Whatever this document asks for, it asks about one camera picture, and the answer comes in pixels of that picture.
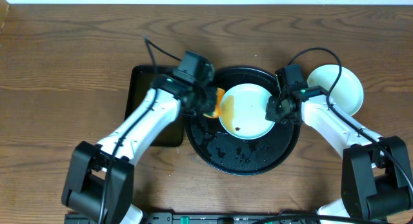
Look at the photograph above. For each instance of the green and yellow sponge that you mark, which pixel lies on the green and yellow sponge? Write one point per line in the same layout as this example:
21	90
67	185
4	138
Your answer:
216	112

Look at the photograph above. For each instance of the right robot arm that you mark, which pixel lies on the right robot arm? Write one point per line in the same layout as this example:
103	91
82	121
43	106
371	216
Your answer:
376	178

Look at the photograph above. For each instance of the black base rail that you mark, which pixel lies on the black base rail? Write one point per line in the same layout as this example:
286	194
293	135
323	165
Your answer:
170	218

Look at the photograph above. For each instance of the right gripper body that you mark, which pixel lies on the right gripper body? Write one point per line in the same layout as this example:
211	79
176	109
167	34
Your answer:
277	112

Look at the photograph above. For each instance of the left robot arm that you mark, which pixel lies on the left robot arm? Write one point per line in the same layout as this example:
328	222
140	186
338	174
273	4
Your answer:
100	178

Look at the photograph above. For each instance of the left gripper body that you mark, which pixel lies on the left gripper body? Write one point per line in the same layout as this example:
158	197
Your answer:
206	99

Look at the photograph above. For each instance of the light blue plate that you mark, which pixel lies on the light blue plate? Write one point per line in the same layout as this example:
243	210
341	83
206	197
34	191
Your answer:
348	93
243	111

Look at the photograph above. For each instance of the black round tray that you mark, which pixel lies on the black round tray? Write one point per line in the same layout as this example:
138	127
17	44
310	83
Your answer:
237	156

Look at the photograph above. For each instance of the black rectangular tray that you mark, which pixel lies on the black rectangular tray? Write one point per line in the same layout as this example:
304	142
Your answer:
141	78

